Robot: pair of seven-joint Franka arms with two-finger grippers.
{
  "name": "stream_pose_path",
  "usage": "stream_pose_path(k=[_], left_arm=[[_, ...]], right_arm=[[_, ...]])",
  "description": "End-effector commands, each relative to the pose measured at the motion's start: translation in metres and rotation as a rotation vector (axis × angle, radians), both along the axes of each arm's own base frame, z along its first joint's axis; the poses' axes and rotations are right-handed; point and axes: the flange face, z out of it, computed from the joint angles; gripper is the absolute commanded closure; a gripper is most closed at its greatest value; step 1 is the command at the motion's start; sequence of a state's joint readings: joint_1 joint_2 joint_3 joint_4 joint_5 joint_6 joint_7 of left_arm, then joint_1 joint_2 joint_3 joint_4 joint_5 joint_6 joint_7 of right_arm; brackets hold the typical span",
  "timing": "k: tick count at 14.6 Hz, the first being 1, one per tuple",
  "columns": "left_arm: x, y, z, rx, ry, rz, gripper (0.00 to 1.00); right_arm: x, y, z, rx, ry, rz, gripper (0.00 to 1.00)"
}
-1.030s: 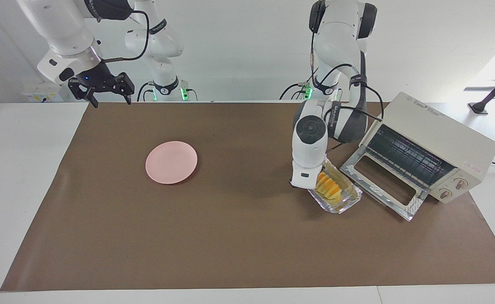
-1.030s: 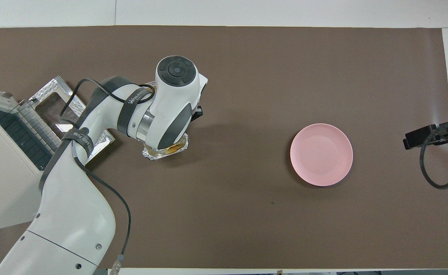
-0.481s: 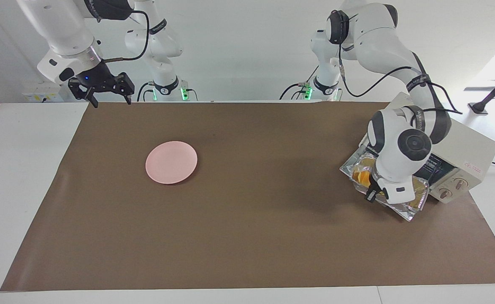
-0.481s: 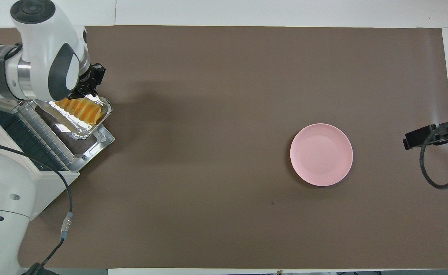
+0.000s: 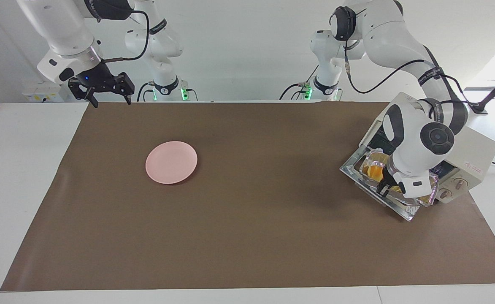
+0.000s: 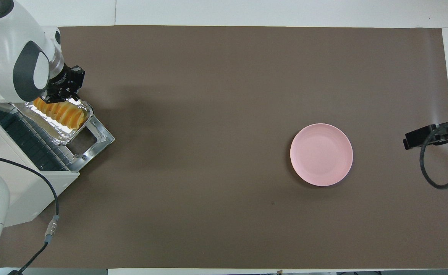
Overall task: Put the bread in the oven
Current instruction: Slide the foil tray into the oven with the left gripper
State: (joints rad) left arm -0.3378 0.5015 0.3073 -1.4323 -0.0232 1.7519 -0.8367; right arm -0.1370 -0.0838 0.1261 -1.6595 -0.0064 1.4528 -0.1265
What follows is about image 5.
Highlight golden ridged bread loaf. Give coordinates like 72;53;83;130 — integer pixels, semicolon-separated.
365;163;404;195

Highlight aluminium foil baking tray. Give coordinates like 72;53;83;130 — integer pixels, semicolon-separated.
359;150;440;208

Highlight glass oven door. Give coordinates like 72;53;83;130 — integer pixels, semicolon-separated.
339;150;431;222

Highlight cream toaster oven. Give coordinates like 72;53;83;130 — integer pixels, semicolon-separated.
359;92;495;204

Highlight pink round plate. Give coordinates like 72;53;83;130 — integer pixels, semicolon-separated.
146;141;198;185

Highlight brown table mat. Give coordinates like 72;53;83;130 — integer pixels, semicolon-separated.
0;101;495;292

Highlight black right base cable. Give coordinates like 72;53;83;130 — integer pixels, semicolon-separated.
137;81;155;102

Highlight black base cable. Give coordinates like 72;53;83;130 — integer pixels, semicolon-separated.
137;81;155;102
279;63;319;100

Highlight white wall socket box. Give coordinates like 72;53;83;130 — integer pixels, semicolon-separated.
22;82;73;103

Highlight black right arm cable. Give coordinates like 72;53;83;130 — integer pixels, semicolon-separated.
102;9;150;64

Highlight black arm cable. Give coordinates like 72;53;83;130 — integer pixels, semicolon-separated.
344;38;486;117
102;9;150;64

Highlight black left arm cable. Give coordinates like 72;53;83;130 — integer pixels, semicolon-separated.
344;38;486;117

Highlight black left base cable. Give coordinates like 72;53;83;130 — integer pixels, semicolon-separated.
279;63;319;100

